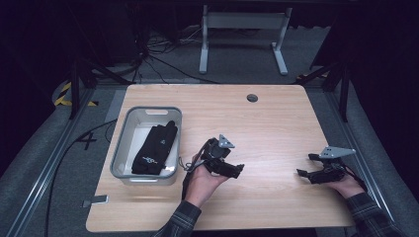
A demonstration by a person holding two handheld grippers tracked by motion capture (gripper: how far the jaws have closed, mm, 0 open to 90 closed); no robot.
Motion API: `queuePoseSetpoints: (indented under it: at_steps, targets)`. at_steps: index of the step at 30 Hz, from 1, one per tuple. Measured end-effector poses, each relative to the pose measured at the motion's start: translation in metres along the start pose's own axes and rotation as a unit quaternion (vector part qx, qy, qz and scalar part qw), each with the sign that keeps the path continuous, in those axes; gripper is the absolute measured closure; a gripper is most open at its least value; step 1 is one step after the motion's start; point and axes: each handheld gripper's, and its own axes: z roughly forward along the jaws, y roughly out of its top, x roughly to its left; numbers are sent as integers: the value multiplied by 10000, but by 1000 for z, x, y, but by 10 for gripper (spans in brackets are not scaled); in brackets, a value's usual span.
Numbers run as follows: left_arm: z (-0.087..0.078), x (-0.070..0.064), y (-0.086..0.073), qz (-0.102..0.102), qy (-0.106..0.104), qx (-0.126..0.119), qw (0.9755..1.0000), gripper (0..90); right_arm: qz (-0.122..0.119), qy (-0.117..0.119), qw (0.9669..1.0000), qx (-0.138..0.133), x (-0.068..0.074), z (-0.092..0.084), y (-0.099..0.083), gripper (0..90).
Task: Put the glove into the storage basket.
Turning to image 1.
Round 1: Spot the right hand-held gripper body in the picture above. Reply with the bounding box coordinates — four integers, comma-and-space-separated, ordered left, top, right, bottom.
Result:
307, 145, 357, 185

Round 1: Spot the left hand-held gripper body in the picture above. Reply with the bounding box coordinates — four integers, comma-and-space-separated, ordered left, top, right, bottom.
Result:
201, 133, 237, 176

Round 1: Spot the black glove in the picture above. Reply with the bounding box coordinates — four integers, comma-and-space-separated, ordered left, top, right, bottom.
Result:
132, 119, 179, 176
130, 126, 166, 177

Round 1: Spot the grey-rimmed white plastic bin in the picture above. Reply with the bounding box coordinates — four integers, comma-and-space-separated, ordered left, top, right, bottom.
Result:
110, 105, 184, 187

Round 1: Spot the person's right hand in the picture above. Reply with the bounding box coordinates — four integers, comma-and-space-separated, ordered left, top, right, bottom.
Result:
325, 173, 367, 200

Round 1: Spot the person's left hand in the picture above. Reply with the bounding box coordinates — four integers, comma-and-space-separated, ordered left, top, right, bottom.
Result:
184, 153, 230, 209

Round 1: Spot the black metal stand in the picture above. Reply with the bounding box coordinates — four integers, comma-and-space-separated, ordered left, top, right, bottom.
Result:
295, 59, 352, 123
66, 58, 133, 120

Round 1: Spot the yellow black hazard tape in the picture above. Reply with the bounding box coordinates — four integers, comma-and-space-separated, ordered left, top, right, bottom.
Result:
53, 81, 100, 108

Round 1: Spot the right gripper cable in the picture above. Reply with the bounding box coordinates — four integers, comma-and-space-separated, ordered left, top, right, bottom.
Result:
341, 163, 369, 193

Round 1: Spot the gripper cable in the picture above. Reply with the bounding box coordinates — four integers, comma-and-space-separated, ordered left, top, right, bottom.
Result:
178, 153, 203, 201
341, 163, 369, 193

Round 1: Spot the aluminium floor rail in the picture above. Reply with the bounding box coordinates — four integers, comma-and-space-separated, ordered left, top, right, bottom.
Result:
5, 88, 97, 237
323, 91, 397, 229

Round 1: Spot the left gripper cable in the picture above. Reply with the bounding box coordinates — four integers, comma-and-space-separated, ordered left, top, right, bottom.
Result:
178, 153, 203, 201

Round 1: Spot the bundle of floor cables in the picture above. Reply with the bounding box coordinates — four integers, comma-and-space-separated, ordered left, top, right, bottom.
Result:
130, 25, 221, 85

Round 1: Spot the small metal bracket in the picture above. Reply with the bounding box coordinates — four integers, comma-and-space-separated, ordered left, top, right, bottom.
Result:
81, 194, 110, 209

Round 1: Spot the white metal desk frame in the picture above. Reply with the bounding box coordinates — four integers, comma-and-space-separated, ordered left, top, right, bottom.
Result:
198, 4, 293, 76

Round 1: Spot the long black floor cable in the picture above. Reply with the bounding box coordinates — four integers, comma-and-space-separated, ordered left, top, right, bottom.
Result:
43, 118, 119, 237

